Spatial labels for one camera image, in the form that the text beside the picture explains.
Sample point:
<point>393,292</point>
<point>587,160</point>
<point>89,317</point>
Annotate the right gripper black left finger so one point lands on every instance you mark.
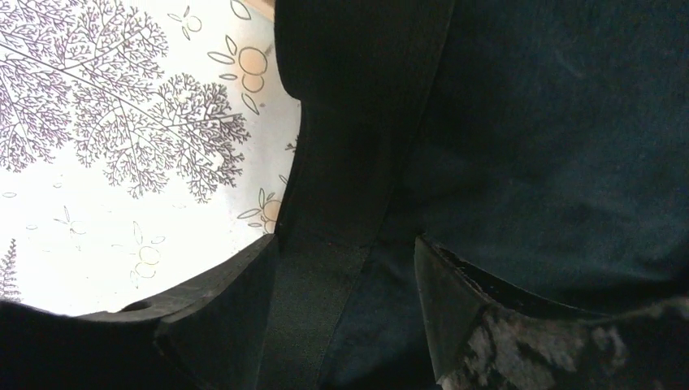
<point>206,333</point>

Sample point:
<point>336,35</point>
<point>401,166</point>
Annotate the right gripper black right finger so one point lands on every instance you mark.
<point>486,333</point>

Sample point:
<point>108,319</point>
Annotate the black underwear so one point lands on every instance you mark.
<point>545,142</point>

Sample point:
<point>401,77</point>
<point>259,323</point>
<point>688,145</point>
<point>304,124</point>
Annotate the wooden rack with base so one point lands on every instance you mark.
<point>265,8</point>

